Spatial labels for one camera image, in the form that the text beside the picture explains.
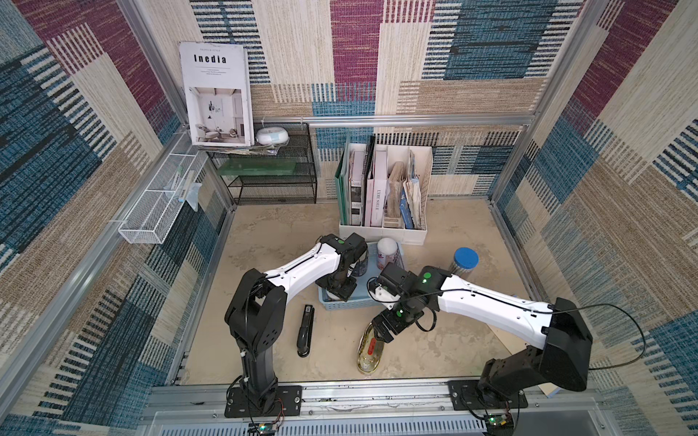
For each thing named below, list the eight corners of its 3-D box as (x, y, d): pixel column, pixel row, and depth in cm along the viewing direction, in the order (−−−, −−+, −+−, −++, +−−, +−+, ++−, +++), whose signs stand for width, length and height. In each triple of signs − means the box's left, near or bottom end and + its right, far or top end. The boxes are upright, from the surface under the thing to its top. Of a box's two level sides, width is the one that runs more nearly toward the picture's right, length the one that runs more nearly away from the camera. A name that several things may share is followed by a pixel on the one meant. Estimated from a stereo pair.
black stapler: (297, 357, 83) (295, 352, 79) (303, 310, 92) (301, 304, 88) (310, 357, 83) (308, 352, 79) (314, 310, 92) (313, 304, 88)
